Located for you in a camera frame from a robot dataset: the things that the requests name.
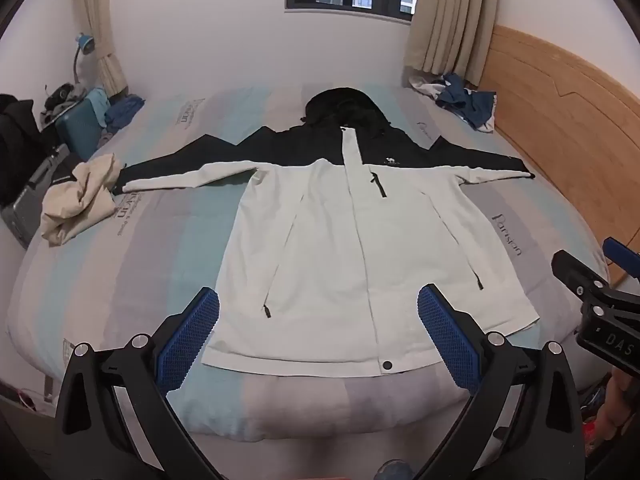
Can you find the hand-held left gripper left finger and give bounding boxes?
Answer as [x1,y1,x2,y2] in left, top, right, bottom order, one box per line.
[52,286,223,480]

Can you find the beige curtain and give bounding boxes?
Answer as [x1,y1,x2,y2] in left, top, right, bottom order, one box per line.
[402,0,502,89]
[75,0,129,97]

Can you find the black bag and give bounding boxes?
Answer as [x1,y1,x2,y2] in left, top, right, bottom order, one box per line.
[0,92,47,207]

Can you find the teal suitcase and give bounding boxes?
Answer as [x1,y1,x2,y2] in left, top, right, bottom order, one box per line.
[55,94,110,162]

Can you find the beige garment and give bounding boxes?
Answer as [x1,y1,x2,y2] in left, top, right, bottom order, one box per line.
[40,152,124,247]

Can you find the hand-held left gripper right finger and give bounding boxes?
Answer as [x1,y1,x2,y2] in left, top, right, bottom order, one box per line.
[414,283,587,480]

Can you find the grey suitcase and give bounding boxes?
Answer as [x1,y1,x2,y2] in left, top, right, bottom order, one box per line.
[0,145,72,249]

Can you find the white and black jacket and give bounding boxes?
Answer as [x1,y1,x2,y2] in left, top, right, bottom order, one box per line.
[111,87,542,379]

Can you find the blue desk lamp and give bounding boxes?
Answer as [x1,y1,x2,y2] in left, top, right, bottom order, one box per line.
[72,32,97,86]

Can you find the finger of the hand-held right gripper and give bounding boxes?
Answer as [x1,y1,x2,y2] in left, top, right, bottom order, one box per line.
[602,237,640,279]
[551,250,610,322]

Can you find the wooden headboard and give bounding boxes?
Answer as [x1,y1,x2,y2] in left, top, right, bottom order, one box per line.
[477,24,640,292]

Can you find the blue and white clothes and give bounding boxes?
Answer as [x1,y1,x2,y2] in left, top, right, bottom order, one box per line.
[407,72,499,134]

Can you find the person's right forearm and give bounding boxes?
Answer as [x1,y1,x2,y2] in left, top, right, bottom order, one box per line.
[602,367,640,443]

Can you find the striped pastel bed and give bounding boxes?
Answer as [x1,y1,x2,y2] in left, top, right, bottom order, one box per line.
[5,82,617,443]

